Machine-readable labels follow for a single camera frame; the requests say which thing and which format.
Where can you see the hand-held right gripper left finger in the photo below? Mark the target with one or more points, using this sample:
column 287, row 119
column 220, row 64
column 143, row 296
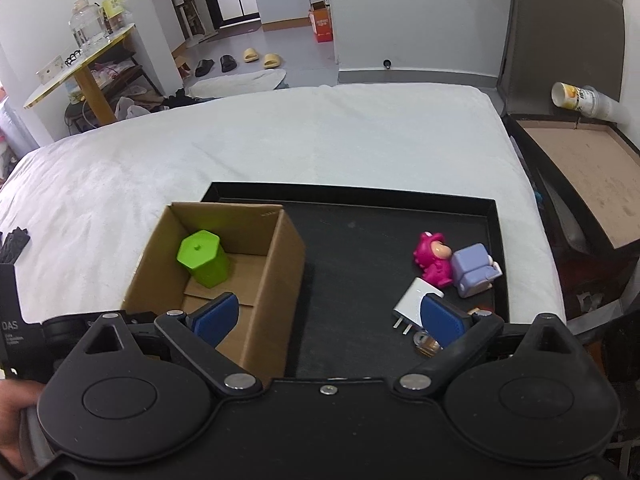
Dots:
column 217, row 317

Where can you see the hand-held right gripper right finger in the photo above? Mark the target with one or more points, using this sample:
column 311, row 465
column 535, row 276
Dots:
column 442, row 322

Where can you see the small brown toy figure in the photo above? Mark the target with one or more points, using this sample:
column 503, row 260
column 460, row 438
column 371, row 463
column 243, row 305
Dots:
column 426, row 346

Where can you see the white charger plug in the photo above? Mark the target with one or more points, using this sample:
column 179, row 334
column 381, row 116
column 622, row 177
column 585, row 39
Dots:
column 412, row 300

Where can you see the purple toy figure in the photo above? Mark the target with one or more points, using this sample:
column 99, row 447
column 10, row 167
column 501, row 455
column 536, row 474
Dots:
column 472, row 270

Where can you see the pink toy figure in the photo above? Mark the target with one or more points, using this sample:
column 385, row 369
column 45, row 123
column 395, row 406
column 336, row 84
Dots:
column 432, row 262

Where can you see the brown cardboard box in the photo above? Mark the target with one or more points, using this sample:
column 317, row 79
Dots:
column 280, row 280

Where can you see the black tray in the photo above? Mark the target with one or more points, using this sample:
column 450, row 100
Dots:
column 360, row 270

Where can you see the person's left hand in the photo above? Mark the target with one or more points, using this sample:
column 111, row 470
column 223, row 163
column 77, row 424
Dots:
column 15, row 397

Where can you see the green hexagonal container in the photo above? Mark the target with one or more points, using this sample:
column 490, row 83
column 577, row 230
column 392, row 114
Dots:
column 202, row 257

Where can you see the dark cloth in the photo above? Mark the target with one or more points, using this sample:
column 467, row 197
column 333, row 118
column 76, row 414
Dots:
column 12, row 246

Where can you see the brown-topped bedside cabinet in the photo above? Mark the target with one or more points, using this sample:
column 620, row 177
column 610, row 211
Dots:
column 580, row 175

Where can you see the pile of clothes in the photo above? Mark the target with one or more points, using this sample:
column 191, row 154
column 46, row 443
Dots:
column 150, row 105

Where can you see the white floor mat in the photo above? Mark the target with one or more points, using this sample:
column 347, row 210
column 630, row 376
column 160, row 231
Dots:
column 240, row 82

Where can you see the black slipper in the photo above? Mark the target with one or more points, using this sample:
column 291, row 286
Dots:
column 204, row 68
column 228, row 63

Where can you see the white snack canister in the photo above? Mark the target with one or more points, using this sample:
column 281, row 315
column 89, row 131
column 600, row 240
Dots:
column 580, row 100

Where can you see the yellow slipper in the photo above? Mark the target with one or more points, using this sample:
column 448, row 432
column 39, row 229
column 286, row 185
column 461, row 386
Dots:
column 250, row 55
column 272, row 61

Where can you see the round table with yellow edge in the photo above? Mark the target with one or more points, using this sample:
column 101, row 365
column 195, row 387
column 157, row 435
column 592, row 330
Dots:
column 85, row 65

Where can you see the white standing fan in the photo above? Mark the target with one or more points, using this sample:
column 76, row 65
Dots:
column 184, row 15

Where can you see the orange cardboard box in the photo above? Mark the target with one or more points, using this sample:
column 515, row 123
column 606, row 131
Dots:
column 321, row 25

